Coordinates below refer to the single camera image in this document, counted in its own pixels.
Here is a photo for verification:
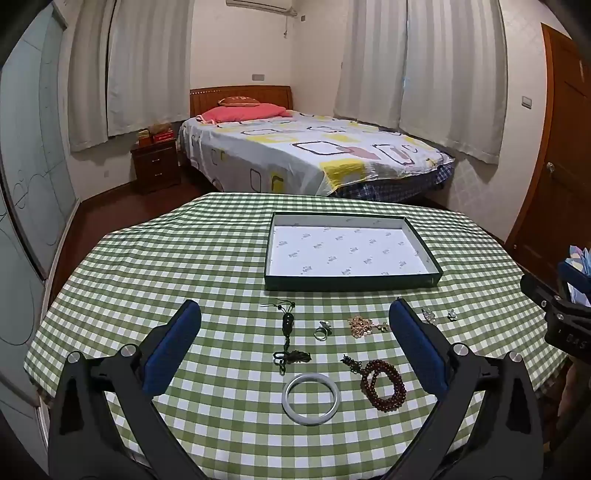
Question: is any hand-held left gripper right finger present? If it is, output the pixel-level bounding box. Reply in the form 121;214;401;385
369;298;546;480

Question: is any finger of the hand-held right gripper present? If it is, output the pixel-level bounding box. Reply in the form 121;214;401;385
520;274;571;319

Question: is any wooden bed headboard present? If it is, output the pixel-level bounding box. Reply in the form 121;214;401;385
189;85;294;121

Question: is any frosted glass sliding wardrobe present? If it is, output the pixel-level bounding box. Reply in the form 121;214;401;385
0;4;81;416

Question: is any green tray with white lining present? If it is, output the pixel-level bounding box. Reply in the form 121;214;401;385
264;211;444;291

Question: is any white curtain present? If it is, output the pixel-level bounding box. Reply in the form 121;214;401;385
107;0;192;137
69;0;112;153
399;0;509;164
333;0;409;123

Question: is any dark wooden nightstand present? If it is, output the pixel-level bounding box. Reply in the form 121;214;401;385
130;137;182;193

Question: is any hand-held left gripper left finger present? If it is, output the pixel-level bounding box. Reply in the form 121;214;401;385
48;299;211;480

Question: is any blue plaid bedsheet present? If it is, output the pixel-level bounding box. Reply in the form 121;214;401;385
330;164;455;200

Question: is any blue box with papers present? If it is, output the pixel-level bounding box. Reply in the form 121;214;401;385
556;244;591;306

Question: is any bed with patterned cover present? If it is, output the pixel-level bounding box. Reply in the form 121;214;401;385
178;110;455;198

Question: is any gold chain necklace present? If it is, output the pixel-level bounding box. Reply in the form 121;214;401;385
347;315;389;340

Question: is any green checked tablecloth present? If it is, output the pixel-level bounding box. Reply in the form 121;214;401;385
23;191;571;480

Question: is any brown wooden door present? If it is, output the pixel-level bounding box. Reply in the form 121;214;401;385
505;23;591;287

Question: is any pink pillow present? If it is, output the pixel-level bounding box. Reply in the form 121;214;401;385
196;104;294;124

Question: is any dark red bead bracelet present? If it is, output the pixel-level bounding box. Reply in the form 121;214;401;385
341;354;408;411

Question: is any white air conditioner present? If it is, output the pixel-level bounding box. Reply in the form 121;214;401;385
226;0;296;14

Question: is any dark cord pendant with tassel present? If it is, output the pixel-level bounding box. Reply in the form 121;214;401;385
259;300;312;376

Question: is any white jade bangle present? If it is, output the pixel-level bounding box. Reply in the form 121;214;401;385
281;373;341;425

